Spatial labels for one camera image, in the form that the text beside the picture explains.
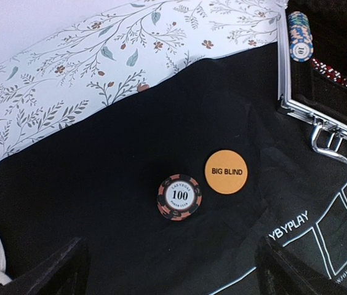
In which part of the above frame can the black poker table mat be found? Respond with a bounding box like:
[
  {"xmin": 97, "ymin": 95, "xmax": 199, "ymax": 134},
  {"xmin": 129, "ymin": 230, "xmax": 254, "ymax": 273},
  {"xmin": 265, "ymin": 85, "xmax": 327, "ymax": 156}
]
[{"xmin": 0, "ymin": 44, "xmax": 347, "ymax": 294}]

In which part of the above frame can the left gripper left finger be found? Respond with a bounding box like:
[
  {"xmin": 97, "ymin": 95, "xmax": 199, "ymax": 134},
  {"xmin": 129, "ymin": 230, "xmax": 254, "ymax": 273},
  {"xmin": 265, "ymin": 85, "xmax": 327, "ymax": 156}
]
[{"xmin": 0, "ymin": 237, "xmax": 90, "ymax": 294}]

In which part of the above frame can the orange big blind button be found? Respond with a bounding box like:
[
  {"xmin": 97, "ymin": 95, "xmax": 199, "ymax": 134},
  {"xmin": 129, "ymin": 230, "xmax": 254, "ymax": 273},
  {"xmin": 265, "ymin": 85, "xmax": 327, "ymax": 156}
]
[{"xmin": 204, "ymin": 149, "xmax": 248, "ymax": 195}]

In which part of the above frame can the red dice row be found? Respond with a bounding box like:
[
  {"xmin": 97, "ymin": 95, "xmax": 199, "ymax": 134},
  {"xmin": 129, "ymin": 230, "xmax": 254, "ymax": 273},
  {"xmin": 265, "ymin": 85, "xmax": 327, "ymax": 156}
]
[{"xmin": 311, "ymin": 58, "xmax": 347, "ymax": 88}]

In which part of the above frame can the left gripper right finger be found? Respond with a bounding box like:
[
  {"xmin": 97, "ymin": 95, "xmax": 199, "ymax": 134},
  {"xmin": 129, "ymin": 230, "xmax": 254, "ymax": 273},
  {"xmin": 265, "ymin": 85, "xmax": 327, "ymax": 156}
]
[{"xmin": 258, "ymin": 238, "xmax": 347, "ymax": 295}]

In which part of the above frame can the aluminium poker chip case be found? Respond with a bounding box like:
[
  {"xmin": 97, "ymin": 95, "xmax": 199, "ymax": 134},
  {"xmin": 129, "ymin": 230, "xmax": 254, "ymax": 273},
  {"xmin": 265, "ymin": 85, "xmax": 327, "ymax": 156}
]
[{"xmin": 276, "ymin": 1, "xmax": 347, "ymax": 164}]

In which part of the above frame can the left poker chip row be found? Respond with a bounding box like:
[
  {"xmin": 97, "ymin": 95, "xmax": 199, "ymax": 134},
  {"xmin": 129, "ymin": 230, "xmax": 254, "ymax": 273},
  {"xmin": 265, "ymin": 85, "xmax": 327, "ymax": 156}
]
[{"xmin": 287, "ymin": 11, "xmax": 314, "ymax": 62}]

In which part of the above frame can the orange black 100 chip stack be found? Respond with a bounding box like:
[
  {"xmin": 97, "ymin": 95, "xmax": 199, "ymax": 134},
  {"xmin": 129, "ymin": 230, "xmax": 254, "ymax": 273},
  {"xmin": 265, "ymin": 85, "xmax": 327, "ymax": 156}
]
[{"xmin": 157, "ymin": 174, "xmax": 202, "ymax": 221}]

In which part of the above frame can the floral white tablecloth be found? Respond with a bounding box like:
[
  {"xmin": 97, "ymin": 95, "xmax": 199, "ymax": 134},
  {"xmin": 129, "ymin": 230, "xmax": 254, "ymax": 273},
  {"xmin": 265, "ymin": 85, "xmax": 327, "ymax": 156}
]
[{"xmin": 0, "ymin": 1, "xmax": 287, "ymax": 161}]

